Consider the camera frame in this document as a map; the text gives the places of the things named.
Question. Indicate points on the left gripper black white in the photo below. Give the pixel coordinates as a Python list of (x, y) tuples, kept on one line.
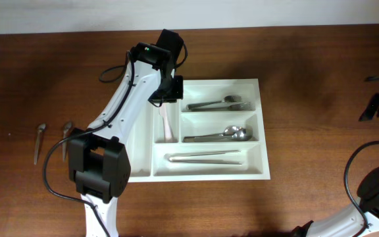
[(177, 92)]

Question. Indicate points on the pink plastic knife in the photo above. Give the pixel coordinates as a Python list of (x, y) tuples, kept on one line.
[(168, 133)]

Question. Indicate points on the large metal spoon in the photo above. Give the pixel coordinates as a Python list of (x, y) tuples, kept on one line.
[(240, 136), (228, 131)]

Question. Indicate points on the metal fork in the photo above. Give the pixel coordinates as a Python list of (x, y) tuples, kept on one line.
[(226, 99), (245, 106)]

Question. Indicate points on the small metal teaspoon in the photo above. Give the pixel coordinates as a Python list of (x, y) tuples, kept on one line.
[(40, 130), (66, 129)]

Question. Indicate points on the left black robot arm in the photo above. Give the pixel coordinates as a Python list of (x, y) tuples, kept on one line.
[(98, 161)]

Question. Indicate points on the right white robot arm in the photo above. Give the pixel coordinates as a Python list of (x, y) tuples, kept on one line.
[(361, 217)]

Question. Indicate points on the white cutlery tray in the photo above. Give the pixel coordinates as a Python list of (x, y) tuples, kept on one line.
[(146, 146)]

